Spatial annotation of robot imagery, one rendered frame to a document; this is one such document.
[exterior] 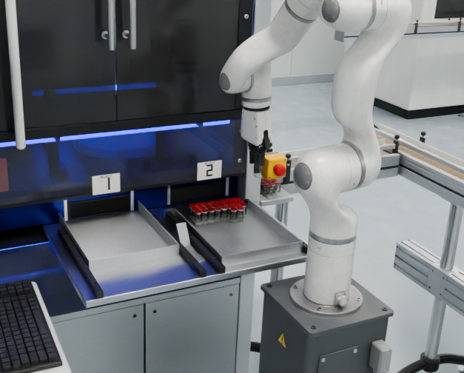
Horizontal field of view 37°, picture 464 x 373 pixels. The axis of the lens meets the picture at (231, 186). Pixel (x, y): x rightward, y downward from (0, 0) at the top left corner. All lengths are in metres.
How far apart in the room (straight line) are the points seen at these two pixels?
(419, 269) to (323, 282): 1.14
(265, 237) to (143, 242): 0.37
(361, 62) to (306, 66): 6.33
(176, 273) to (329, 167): 0.54
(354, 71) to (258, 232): 0.74
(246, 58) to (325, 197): 0.42
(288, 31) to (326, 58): 6.29
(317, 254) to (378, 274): 2.12
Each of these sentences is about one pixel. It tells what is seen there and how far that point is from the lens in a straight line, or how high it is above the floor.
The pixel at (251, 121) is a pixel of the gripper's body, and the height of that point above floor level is 1.26.
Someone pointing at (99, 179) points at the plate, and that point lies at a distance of 2.11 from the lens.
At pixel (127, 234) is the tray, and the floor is 0.88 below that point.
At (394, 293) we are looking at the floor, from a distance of 3.72.
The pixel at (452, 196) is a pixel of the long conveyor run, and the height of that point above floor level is 0.87.
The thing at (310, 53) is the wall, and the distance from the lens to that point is 7.92.
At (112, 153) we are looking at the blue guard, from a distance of 2.09.
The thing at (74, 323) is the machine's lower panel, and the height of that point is 0.56.
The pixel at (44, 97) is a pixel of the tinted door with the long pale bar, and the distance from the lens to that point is 2.00.
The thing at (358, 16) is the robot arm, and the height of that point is 1.60.
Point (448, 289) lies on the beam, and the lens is 2.80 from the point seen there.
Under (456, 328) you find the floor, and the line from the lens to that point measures 3.53.
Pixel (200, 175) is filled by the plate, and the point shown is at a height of 1.01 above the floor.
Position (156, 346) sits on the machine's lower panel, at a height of 0.40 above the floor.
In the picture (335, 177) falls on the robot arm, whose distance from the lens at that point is 1.64.
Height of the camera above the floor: 1.80
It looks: 22 degrees down
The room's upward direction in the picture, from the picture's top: 3 degrees clockwise
